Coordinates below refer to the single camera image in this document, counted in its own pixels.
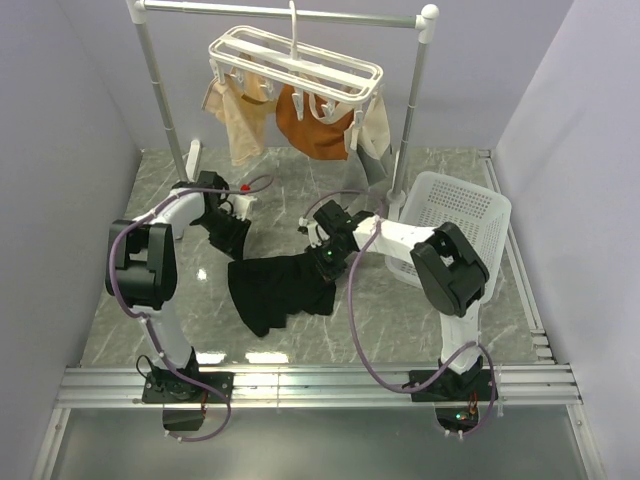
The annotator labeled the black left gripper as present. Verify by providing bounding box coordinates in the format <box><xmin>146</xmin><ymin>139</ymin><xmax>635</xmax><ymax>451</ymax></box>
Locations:
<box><xmin>196</xmin><ymin>209</ymin><xmax>252</xmax><ymax>263</ymax></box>

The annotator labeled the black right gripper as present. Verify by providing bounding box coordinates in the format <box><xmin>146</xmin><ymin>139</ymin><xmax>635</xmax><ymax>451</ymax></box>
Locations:
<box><xmin>306</xmin><ymin>239</ymin><xmax>353</xmax><ymax>292</ymax></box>

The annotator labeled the black underwear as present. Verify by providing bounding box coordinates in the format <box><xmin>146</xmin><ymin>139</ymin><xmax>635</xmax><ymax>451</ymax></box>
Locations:
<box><xmin>227</xmin><ymin>253</ymin><xmax>336</xmax><ymax>338</ymax></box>

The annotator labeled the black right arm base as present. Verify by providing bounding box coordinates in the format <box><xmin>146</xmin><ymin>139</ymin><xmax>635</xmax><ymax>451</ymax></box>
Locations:
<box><xmin>410</xmin><ymin>358</ymin><xmax>498</xmax><ymax>438</ymax></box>

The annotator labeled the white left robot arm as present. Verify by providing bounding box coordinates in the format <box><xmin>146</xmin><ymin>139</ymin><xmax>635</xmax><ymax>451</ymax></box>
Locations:
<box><xmin>105</xmin><ymin>171</ymin><xmax>256</xmax><ymax>402</ymax></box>

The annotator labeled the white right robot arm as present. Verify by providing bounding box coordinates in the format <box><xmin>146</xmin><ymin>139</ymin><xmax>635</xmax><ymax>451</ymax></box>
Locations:
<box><xmin>298</xmin><ymin>200</ymin><xmax>489</xmax><ymax>400</ymax></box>

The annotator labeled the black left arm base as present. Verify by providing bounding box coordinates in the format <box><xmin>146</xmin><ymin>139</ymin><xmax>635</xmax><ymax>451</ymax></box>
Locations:
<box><xmin>135</xmin><ymin>351</ymin><xmax>235</xmax><ymax>441</ymax></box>

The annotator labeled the orange hanging underwear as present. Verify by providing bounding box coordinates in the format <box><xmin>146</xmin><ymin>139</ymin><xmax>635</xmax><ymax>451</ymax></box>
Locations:
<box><xmin>275</xmin><ymin>85</ymin><xmax>354</xmax><ymax>161</ymax></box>

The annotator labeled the cream grey hanging underwear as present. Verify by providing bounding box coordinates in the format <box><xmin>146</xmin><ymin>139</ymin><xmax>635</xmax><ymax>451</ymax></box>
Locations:
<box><xmin>344</xmin><ymin>87</ymin><xmax>394</xmax><ymax>189</ymax></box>

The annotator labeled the beige hanging underwear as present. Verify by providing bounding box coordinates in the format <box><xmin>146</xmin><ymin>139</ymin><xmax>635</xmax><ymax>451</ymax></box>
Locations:
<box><xmin>202</xmin><ymin>60</ymin><xmax>277</xmax><ymax>166</ymax></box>

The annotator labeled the white plastic clip hanger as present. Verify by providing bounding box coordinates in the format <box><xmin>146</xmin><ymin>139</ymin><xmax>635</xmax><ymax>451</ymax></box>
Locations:
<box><xmin>202</xmin><ymin>5</ymin><xmax>383</xmax><ymax>164</ymax></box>

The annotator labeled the white metal clothes rack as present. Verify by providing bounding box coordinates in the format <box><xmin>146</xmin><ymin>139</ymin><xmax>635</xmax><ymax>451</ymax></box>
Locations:
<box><xmin>127</xmin><ymin>1</ymin><xmax>440</xmax><ymax>219</ymax></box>

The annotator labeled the white plastic laundry basket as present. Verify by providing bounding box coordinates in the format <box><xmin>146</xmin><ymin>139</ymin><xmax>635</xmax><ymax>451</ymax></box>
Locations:
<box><xmin>384</xmin><ymin>170</ymin><xmax>513</xmax><ymax>305</ymax></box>

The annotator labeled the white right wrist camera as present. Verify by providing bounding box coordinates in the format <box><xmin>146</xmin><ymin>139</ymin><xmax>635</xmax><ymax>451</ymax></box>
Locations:
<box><xmin>298</xmin><ymin>217</ymin><xmax>329</xmax><ymax>248</ymax></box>

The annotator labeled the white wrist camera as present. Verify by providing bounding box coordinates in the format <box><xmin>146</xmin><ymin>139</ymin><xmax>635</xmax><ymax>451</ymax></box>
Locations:
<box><xmin>298</xmin><ymin>217</ymin><xmax>329</xmax><ymax>248</ymax></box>
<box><xmin>219</xmin><ymin>184</ymin><xmax>257</xmax><ymax>221</ymax></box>

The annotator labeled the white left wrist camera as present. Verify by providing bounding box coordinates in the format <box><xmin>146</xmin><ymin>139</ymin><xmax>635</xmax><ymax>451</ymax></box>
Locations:
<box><xmin>219</xmin><ymin>184</ymin><xmax>257</xmax><ymax>221</ymax></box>

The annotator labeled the aluminium right side rail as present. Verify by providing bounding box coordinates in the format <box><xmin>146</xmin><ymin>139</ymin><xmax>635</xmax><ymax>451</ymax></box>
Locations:
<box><xmin>478</xmin><ymin>149</ymin><xmax>557</xmax><ymax>365</ymax></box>

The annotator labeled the aluminium rail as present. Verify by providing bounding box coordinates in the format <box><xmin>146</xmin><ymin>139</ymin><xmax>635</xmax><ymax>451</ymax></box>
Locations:
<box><xmin>54</xmin><ymin>364</ymin><xmax>582</xmax><ymax>409</ymax></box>
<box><xmin>478</xmin><ymin>149</ymin><xmax>557</xmax><ymax>365</ymax></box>

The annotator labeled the aluminium front rail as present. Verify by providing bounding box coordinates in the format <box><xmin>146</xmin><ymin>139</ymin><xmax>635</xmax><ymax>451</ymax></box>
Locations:
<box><xmin>54</xmin><ymin>364</ymin><xmax>582</xmax><ymax>409</ymax></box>

